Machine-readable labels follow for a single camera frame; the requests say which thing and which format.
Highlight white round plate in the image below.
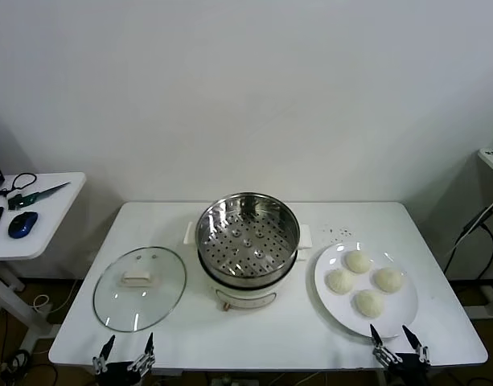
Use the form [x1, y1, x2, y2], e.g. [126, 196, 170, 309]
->
[313, 242, 419, 339]

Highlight black floor cables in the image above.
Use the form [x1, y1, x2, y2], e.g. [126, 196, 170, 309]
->
[0, 309, 60, 386]

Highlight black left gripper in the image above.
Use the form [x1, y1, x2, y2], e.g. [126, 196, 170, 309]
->
[92, 331, 156, 386]

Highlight blue computer mouse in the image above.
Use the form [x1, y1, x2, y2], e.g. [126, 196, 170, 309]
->
[7, 211, 39, 240]

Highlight glass lid with white handle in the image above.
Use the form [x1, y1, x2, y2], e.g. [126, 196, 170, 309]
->
[92, 245, 188, 333]

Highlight white side table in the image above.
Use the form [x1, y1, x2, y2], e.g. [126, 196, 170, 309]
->
[0, 171, 87, 355]

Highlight scattered dark crumbs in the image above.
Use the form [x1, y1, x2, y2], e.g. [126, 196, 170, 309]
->
[320, 227, 354, 242]

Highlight green flat tool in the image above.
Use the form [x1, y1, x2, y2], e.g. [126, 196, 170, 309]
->
[8, 181, 72, 211]

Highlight white floor cable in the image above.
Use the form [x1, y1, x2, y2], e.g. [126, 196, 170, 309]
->
[31, 277, 80, 313]

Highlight black power cable with adapter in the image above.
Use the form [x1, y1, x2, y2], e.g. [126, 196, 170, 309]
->
[442, 196, 493, 282]

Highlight white electric cooker pot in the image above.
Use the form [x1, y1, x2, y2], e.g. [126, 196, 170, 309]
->
[183, 220, 314, 313]

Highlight white steamed baozi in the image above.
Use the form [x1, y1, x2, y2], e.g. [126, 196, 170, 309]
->
[325, 268, 355, 294]
[345, 250, 374, 273]
[373, 267, 404, 294]
[353, 289, 386, 318]

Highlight perforated steel steamer basket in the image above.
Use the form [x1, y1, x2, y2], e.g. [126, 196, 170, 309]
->
[195, 191, 302, 282]

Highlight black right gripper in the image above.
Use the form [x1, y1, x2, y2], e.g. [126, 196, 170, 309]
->
[369, 324, 431, 386]

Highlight black looped cable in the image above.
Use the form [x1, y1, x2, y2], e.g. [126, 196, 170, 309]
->
[0, 172, 38, 199]

